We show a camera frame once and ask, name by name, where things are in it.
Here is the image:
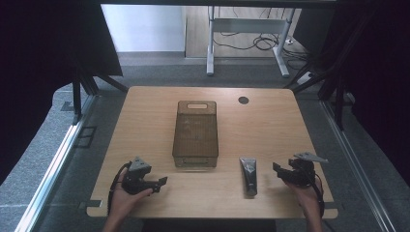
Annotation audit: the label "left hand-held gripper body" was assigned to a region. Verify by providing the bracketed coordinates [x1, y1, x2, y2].
[121, 156, 162, 196]

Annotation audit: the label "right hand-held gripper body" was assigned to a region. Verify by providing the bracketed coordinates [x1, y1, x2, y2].
[283, 151, 330, 189]

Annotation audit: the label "black squeeze tube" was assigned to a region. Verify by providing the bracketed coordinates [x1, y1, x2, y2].
[238, 157, 259, 198]

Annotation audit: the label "brown translucent plastic basket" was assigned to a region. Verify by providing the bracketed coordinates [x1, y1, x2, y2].
[171, 100, 220, 169]

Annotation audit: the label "person's right hand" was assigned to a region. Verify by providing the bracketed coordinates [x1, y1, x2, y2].
[282, 178, 324, 215]

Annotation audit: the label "person's left hand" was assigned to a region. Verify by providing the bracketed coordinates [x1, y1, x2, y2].
[108, 178, 155, 220]

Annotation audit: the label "black metal stand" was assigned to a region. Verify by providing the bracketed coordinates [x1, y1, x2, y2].
[282, 62, 346, 131]
[71, 68, 130, 126]

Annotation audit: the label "white power strip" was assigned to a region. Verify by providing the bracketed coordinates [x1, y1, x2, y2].
[296, 72, 315, 86]

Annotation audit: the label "black curtain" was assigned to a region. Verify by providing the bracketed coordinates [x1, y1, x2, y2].
[0, 0, 124, 187]
[291, 0, 410, 189]

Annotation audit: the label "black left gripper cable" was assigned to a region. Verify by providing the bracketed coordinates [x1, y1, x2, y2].
[106, 161, 133, 217]

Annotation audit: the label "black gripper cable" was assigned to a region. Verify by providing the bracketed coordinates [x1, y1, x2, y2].
[309, 173, 326, 218]
[106, 161, 133, 217]

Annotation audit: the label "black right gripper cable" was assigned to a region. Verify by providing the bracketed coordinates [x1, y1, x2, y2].
[309, 173, 326, 218]

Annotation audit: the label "aluminium floor rail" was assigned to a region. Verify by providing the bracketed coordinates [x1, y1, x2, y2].
[319, 99, 398, 232]
[14, 94, 99, 232]

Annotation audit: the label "black floor cables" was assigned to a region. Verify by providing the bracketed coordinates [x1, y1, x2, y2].
[212, 30, 311, 71]

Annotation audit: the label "white metal desk frame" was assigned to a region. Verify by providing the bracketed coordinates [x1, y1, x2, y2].
[206, 5, 296, 78]

